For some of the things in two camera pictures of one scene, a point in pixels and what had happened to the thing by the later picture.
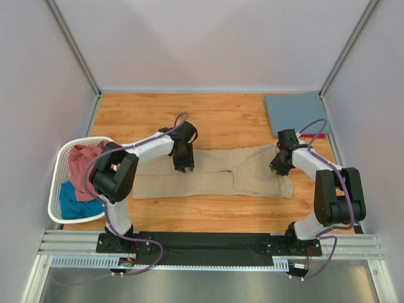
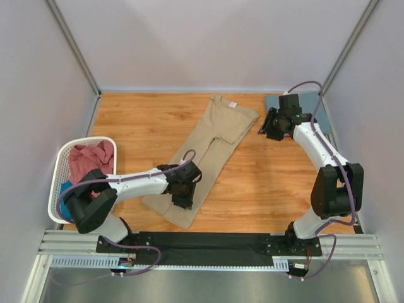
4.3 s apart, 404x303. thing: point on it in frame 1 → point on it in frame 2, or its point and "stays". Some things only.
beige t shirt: [218, 173] → [219, 130]
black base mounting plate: [209, 249] stays
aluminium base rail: [63, 242] stays
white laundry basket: [61, 175] stays
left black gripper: [184, 161] → [182, 201]
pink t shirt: [79, 156] stays
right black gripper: [279, 165] → [268, 127]
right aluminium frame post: [370, 7] stays
